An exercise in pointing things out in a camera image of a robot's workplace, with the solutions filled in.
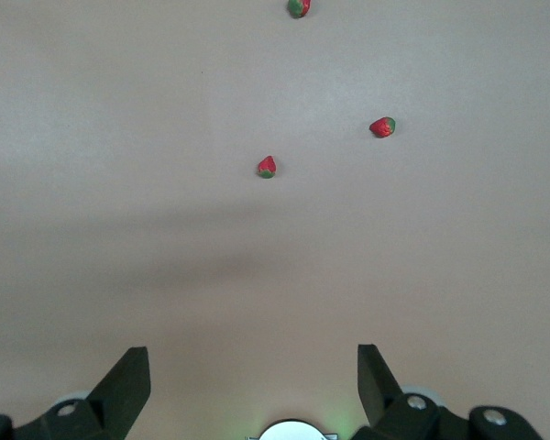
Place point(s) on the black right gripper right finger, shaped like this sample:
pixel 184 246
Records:
pixel 380 394

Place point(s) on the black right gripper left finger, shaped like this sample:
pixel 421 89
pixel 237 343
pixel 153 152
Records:
pixel 114 399

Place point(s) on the red strawberry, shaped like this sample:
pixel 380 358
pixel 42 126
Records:
pixel 299 7
pixel 266 167
pixel 382 127

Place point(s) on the brown table cloth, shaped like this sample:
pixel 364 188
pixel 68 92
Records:
pixel 165 137

